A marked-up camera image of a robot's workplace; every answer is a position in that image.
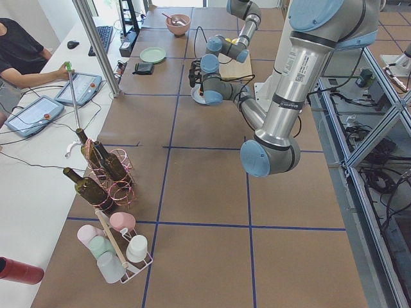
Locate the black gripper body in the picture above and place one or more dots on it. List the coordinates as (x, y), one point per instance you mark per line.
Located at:
(193, 77)

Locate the light blue plate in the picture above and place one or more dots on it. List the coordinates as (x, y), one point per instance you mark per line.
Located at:
(196, 97)

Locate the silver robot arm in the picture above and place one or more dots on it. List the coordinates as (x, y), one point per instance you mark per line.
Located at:
(250, 13)
(315, 29)

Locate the light green plate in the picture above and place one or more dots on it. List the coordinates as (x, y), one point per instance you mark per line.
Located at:
(153, 55)

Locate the wooden cutting board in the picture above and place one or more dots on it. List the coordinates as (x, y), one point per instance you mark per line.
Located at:
(231, 69)

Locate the pink bowl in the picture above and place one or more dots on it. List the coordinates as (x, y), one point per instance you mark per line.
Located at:
(179, 30)

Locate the dark grey folded cloth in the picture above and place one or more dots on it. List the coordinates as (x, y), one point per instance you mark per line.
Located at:
(143, 68)

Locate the metal scoop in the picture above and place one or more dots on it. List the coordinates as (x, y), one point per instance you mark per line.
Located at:
(175, 20)

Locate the black keyboard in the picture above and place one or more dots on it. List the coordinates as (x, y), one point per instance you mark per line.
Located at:
(105, 33)

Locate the teach pendant tablet far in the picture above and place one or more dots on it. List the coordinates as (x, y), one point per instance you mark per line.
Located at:
(85, 87)

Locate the teach pendant tablet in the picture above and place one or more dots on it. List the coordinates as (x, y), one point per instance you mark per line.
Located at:
(85, 87)
(33, 118)

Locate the dark wine bottle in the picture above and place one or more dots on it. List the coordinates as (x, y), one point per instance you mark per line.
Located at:
(112, 165)
(85, 148)
(87, 188)

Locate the black computer mouse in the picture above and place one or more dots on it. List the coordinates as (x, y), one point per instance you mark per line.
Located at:
(72, 44)

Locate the teach pendant tablet near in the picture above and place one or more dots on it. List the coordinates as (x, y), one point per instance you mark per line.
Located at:
(33, 118)

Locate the person in black shirt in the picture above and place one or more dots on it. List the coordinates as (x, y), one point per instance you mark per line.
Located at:
(23, 58)

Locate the white cup rack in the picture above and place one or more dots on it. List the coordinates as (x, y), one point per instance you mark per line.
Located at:
(120, 241)

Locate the white cup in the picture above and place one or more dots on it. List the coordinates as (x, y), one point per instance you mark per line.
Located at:
(137, 249)

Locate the pale pink cup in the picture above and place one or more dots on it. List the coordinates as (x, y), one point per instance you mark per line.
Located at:
(87, 232)

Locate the light green cup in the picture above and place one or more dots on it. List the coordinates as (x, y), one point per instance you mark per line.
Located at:
(99, 245)

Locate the pale blue cup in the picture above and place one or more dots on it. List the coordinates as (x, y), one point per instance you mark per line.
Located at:
(110, 267)

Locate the red bottle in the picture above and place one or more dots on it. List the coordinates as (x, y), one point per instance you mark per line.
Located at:
(16, 271)

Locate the aluminium frame post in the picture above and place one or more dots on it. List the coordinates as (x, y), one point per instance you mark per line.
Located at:
(85, 15)

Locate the copper wire bottle rack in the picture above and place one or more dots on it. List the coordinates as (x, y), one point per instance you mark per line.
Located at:
(123, 196)

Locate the green handled grabber stick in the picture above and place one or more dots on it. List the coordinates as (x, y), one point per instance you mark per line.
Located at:
(75, 106)

